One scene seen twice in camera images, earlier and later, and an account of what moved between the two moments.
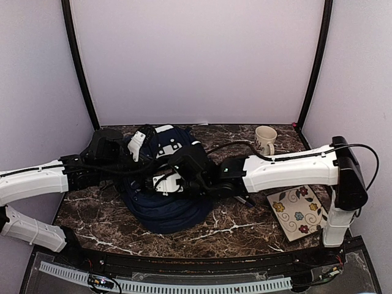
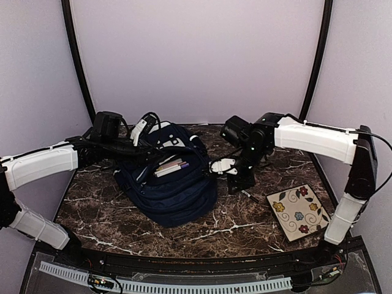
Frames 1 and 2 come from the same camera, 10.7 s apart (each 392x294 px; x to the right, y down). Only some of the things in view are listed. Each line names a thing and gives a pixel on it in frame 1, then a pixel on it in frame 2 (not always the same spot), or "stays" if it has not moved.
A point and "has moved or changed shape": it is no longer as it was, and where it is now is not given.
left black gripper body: (112, 169) → (111, 146)
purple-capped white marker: (243, 201) has moved or changed shape
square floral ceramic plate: (299, 212) stays
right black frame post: (318, 64) stays
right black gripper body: (201, 189) → (252, 157)
